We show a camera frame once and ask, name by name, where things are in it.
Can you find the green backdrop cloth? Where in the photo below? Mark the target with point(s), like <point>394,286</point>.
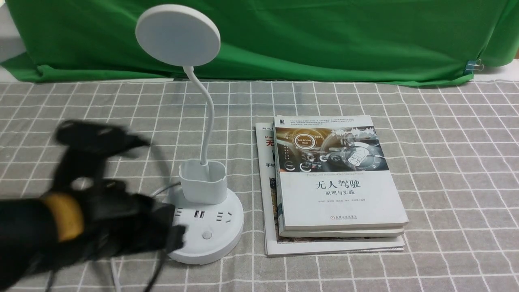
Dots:
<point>404,42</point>

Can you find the white middle book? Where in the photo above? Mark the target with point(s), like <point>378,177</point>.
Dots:
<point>309,236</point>

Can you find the white bottom magazine book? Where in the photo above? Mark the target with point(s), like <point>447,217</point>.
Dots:
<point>290,246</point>

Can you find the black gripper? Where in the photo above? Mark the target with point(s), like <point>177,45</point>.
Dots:
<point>125,224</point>

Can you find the grey checked tablecloth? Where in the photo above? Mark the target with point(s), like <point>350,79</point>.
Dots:
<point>453,153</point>

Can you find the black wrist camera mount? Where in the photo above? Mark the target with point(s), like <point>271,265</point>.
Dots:
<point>88,147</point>

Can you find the blue binder clip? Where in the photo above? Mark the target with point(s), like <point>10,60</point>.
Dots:
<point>473,66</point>

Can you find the white self-driving textbook top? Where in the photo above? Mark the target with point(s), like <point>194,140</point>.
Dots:
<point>333,175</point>

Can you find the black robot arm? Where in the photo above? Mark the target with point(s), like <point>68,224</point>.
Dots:
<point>62,229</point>

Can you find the white desk lamp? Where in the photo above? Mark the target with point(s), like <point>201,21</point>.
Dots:
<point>184,37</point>

